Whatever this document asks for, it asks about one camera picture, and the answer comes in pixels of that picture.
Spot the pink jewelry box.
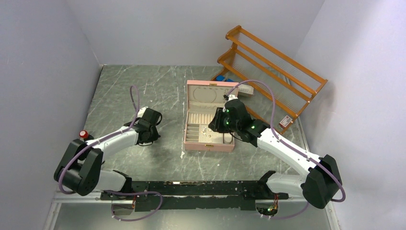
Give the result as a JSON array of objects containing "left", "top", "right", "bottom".
[{"left": 183, "top": 80, "right": 237, "bottom": 152}]

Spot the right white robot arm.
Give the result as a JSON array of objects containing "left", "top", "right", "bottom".
[{"left": 209, "top": 99, "right": 346, "bottom": 209}]

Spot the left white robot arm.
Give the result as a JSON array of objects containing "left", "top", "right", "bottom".
[{"left": 54, "top": 107, "right": 162, "bottom": 199}]

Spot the white oval pillow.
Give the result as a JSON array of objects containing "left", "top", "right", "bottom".
[{"left": 223, "top": 133, "right": 233, "bottom": 144}]

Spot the white flat carton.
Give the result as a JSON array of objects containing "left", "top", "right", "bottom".
[{"left": 238, "top": 84, "right": 254, "bottom": 97}]

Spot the blue box left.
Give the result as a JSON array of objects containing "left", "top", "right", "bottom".
[{"left": 215, "top": 75, "right": 226, "bottom": 81}]

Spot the orange wooden rack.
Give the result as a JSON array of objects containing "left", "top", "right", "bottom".
[{"left": 212, "top": 25, "right": 327, "bottom": 134}]

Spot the small red white box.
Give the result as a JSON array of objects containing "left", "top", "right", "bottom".
[{"left": 279, "top": 115, "right": 293, "bottom": 128}]

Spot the red emergency stop button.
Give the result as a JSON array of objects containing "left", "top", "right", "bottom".
[{"left": 79, "top": 130, "right": 94, "bottom": 141}]

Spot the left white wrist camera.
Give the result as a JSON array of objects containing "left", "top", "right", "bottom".
[{"left": 136, "top": 106, "right": 148, "bottom": 118}]

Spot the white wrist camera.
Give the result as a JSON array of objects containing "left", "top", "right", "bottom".
[
  {"left": 136, "top": 106, "right": 148, "bottom": 118},
  {"left": 224, "top": 94, "right": 239, "bottom": 107}
]

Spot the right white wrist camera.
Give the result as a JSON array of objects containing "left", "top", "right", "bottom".
[{"left": 224, "top": 94, "right": 239, "bottom": 107}]

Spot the silver necklace in lid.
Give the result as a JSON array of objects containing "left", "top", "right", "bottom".
[{"left": 193, "top": 86, "right": 218, "bottom": 104}]

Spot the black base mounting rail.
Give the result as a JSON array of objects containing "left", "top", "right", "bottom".
[{"left": 100, "top": 181, "right": 289, "bottom": 212}]

